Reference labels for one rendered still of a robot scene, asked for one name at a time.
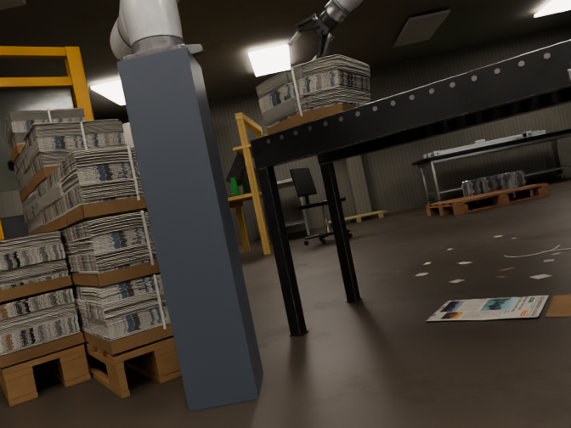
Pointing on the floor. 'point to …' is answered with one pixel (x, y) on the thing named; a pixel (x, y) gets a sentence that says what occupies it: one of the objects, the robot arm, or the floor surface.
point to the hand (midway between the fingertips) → (299, 54)
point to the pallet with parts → (493, 189)
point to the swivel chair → (302, 181)
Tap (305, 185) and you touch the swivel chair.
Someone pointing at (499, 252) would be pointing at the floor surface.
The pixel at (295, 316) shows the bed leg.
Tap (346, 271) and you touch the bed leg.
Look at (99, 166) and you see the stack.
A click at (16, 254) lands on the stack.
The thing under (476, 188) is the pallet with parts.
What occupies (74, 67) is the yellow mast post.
